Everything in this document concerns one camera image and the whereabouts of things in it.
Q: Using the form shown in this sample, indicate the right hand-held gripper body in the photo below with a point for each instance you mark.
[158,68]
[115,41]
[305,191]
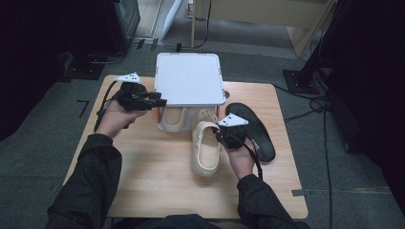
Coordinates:
[234,135]

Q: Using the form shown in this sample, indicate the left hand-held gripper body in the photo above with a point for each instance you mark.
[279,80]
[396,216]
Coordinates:
[132,97]

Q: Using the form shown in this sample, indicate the beige clog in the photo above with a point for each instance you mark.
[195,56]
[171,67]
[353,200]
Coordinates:
[205,149]
[173,119]

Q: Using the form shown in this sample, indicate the black slipper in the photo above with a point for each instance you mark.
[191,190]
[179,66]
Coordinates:
[258,127]

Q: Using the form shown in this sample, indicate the white shoe rack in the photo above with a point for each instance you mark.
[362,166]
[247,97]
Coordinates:
[189,78]

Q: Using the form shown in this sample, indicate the person's right hand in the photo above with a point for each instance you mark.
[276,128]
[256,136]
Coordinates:
[243,160]

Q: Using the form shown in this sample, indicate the person's left hand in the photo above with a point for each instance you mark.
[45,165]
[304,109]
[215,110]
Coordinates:
[114,120]

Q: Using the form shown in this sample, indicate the small black plug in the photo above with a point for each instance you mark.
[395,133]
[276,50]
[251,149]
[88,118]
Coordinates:
[178,47]

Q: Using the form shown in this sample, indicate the black stand base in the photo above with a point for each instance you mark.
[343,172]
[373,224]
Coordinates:
[84,68]

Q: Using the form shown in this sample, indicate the dark cabinet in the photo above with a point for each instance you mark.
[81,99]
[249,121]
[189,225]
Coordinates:
[108,22]

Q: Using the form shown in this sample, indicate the white leaning board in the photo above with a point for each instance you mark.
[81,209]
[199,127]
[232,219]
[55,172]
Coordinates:
[172,17]

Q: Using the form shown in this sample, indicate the black metal stand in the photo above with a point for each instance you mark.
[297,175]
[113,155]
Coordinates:
[302,79]

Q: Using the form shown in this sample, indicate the person's dark torso clothing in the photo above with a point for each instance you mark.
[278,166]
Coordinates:
[184,222]

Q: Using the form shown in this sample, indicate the light wooden cabinet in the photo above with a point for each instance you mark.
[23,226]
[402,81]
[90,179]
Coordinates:
[261,12]

